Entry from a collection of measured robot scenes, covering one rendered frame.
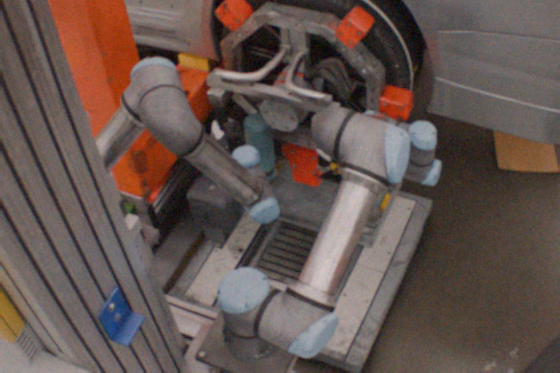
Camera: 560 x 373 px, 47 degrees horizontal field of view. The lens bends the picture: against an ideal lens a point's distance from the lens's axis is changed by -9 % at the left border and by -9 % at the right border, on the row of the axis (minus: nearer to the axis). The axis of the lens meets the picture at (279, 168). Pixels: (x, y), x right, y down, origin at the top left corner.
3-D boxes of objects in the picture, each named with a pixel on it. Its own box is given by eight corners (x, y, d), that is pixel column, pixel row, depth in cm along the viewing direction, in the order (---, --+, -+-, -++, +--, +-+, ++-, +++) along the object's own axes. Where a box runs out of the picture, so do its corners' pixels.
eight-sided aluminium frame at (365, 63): (384, 155, 236) (386, 25, 196) (377, 168, 232) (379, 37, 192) (242, 116, 255) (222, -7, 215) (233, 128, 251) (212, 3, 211)
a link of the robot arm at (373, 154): (266, 336, 156) (362, 119, 160) (323, 363, 150) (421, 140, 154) (246, 335, 145) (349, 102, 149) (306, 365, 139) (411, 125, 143)
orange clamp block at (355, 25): (359, 35, 205) (375, 19, 198) (350, 50, 200) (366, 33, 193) (341, 21, 204) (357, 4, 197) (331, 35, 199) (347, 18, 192)
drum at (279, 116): (327, 96, 228) (325, 62, 218) (301, 139, 216) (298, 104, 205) (288, 86, 233) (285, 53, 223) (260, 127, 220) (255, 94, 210)
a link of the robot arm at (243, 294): (241, 286, 164) (233, 253, 154) (289, 309, 158) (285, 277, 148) (213, 323, 157) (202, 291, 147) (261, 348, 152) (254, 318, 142)
